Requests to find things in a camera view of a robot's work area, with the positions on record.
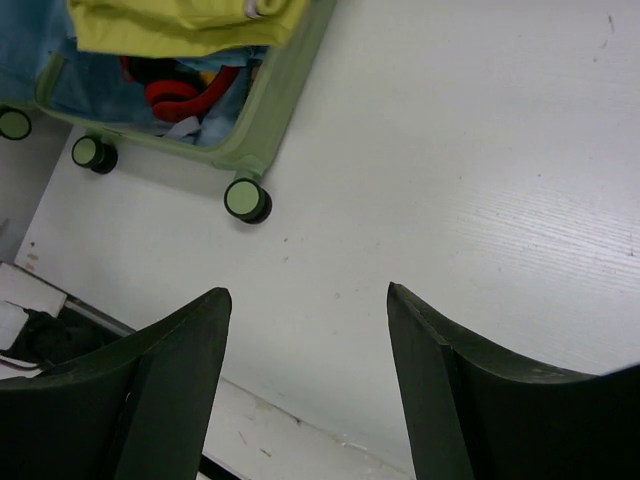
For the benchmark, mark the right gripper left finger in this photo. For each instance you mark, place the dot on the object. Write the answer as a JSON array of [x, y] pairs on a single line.
[[138, 408]]

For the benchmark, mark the light blue cloth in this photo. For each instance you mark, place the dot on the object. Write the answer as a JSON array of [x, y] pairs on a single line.
[[31, 32]]

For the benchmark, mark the red black headphones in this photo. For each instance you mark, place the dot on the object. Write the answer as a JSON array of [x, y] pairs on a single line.
[[174, 93]]

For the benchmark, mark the green hard-shell suitcase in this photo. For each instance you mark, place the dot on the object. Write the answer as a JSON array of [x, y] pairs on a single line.
[[241, 133]]

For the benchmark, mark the yellow shorts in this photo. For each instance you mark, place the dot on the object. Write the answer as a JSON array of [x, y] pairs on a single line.
[[181, 28]]

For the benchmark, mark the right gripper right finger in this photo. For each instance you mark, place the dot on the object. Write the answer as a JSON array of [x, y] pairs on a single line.
[[476, 410]]

